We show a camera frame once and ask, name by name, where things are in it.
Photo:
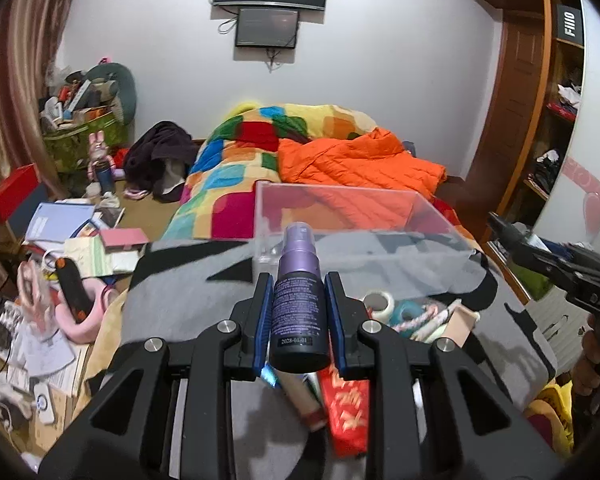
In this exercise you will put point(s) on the red envelope packet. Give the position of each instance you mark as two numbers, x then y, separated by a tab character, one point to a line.
347	405

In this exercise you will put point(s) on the striped curtain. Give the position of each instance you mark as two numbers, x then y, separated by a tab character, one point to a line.
30	34

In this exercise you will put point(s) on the white tape roll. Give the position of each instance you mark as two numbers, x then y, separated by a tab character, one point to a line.
379	305

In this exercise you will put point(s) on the wooden wardrobe shelf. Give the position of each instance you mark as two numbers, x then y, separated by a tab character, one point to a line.
555	110

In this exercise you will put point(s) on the colourful patchwork quilt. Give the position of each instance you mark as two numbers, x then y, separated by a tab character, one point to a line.
220	189

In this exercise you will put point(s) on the red box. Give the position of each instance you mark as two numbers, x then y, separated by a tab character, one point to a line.
16	188

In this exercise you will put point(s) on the dark clothes pile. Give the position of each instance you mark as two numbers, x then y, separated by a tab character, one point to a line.
160	161

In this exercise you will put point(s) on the grey black blanket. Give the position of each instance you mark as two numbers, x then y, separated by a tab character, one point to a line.
181	287

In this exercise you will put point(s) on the clear plastic storage box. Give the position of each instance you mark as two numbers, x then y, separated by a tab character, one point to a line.
394	241

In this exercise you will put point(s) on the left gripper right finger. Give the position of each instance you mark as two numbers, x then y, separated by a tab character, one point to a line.
335	298

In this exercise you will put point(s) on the small wall monitor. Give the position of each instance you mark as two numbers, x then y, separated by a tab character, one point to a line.
267	28

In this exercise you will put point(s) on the teal yarn ball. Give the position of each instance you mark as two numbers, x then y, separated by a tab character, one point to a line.
409	316

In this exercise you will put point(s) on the pink rabbit toy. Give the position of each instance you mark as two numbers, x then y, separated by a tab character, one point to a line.
98	154

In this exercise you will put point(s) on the blue notebook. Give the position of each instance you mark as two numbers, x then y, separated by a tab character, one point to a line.
55	222

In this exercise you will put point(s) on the right hand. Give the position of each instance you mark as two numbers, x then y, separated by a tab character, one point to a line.
584	377

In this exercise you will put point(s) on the pink neck massager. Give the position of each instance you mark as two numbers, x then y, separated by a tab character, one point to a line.
84	330

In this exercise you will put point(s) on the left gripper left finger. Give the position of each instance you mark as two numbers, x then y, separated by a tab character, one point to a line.
263	301

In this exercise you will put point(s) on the purple spray bottle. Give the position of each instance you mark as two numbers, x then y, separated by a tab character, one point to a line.
299	333

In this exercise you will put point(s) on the orange down jacket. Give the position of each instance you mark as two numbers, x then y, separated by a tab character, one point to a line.
376	159

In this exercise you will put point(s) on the grey green neck pillow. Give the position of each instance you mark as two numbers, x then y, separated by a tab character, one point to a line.
116	87

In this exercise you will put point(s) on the black orange tool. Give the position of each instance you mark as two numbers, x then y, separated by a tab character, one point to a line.
71	285

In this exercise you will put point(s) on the beige cosmetic tube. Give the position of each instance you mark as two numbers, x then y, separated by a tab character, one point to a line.
300	395

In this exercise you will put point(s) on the wooden door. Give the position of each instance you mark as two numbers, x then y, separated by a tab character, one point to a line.
511	109

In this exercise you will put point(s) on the green storage basket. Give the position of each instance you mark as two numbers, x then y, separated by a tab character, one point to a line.
68	148

